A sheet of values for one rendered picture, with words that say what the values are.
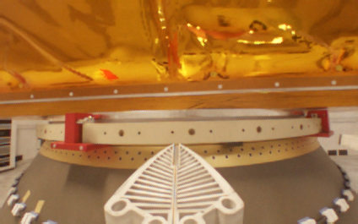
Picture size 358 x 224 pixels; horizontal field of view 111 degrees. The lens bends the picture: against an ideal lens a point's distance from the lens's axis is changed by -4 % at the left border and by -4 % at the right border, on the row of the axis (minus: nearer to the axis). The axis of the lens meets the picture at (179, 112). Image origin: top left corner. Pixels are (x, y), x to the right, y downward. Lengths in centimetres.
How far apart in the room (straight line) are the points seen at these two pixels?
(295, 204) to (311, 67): 35
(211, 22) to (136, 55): 23
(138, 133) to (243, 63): 32
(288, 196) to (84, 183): 48
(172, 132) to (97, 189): 22
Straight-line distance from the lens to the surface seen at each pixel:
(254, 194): 37
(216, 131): 30
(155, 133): 29
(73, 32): 54
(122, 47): 44
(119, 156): 37
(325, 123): 64
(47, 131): 57
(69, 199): 44
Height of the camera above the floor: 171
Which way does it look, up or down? 4 degrees up
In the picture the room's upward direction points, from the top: 1 degrees counter-clockwise
